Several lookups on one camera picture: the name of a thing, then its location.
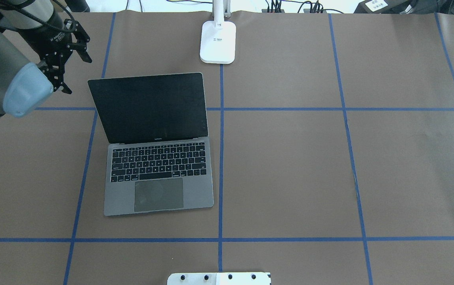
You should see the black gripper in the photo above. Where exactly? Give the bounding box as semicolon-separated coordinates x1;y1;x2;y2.
37;20;92;94

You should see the grey laptop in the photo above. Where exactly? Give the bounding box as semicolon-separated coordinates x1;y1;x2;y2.
88;72;214;217

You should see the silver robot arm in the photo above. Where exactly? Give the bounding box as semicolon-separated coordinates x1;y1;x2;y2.
0;0;92;118

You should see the white desk lamp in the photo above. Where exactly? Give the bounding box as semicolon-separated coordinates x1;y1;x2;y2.
199;0;237;65

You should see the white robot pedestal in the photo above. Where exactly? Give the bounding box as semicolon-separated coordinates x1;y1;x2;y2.
167;272;272;285

